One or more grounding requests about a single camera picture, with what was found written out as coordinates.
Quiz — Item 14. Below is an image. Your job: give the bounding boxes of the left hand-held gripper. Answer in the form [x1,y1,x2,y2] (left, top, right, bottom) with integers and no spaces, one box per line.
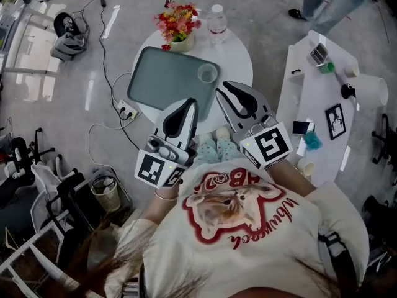
[133,97,200,189]

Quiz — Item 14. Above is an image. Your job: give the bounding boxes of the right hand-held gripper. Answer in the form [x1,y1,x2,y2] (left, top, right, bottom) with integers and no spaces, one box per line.
[215,81,293,171]

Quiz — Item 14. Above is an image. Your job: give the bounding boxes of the clear plastic cup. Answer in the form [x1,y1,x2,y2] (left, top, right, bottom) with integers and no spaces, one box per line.
[197,63,219,84]

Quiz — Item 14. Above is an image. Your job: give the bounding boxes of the grey-green plastic tray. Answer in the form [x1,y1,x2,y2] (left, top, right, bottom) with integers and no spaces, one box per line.
[127,46,221,122]

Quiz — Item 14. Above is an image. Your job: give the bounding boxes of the person's left forearm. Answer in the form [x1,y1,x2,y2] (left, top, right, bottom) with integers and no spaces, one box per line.
[143,183,180,224]

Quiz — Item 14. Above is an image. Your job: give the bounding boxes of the person's right forearm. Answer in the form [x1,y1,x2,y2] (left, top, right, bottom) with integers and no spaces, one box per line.
[267,158,316,197]

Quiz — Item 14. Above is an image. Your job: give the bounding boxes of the person's left hand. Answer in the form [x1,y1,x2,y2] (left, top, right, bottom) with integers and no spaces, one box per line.
[185,137,200,169]

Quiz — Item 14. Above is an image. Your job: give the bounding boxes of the person's patterned trousers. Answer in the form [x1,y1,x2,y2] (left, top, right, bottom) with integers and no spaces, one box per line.
[194,135,240,166]

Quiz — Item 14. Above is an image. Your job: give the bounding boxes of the round white table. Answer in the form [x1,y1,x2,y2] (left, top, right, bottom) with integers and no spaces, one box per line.
[132,26,254,124]

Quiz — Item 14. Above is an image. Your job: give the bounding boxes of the white power strip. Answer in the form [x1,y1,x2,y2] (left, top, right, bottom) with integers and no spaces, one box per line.
[117,99,140,120]

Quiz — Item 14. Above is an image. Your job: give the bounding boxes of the black phone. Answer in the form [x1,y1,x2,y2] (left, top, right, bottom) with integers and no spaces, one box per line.
[292,120,316,136]

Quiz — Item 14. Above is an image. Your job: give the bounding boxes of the white desk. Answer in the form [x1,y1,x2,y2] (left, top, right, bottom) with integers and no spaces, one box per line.
[275,29,360,188]

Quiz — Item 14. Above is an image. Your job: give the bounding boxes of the teal fluffy pouf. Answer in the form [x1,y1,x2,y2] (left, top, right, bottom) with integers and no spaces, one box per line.
[303,131,323,151]

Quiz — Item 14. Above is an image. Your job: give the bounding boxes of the clear water bottle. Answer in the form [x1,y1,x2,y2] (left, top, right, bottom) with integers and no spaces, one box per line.
[207,4,228,45]

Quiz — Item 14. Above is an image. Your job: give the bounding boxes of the cream mug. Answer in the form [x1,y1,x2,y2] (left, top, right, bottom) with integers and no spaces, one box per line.
[297,157,316,178]

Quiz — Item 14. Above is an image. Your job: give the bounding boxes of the silver rectangular box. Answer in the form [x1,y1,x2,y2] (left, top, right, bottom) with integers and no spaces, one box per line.
[310,43,329,67]

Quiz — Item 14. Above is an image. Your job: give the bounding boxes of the red flowers in white pot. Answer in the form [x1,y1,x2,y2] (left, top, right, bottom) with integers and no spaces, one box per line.
[153,0,202,53]

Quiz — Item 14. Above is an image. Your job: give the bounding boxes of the beige waste basket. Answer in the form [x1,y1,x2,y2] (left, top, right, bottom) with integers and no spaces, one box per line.
[91,176,122,213]

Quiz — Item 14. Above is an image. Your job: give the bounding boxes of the white paper roll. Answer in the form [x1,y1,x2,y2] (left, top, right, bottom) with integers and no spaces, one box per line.
[340,74,389,107]

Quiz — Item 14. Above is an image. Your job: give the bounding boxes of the grey backpack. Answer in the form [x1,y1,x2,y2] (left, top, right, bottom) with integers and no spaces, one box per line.
[49,31,88,62]

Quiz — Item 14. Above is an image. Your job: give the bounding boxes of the person's white cat-print shirt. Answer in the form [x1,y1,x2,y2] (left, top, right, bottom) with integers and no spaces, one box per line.
[105,159,370,298]

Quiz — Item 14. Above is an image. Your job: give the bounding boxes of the black office chair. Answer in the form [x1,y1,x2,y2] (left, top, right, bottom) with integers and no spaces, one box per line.
[371,113,397,166]
[0,127,56,209]

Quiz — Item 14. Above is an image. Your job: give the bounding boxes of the white mesh chair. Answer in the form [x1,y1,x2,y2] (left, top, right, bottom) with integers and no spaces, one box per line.
[29,161,68,232]

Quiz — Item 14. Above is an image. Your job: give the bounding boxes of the thin gold bracelet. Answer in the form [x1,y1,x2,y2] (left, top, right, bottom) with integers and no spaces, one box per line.
[154,188,179,201]

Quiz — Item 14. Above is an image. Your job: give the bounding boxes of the white power cable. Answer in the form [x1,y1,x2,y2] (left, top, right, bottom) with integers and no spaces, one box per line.
[87,72,141,175]

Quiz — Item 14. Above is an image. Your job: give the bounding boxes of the black picture frame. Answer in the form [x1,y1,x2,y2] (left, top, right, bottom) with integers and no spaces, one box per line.
[324,103,347,141]

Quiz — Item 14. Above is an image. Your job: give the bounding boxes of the black chrome-frame chair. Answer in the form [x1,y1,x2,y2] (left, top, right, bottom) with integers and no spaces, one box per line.
[45,168,131,271]

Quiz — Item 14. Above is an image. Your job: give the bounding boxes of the black power cable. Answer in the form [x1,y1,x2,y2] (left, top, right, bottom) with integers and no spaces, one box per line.
[71,0,142,151]

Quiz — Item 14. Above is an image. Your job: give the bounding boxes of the black shoulder strap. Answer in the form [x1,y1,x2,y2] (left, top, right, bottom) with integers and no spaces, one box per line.
[318,228,357,290]

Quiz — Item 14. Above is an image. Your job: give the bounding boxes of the white perforated shelf frame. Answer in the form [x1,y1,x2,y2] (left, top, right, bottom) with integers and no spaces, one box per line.
[0,209,74,298]

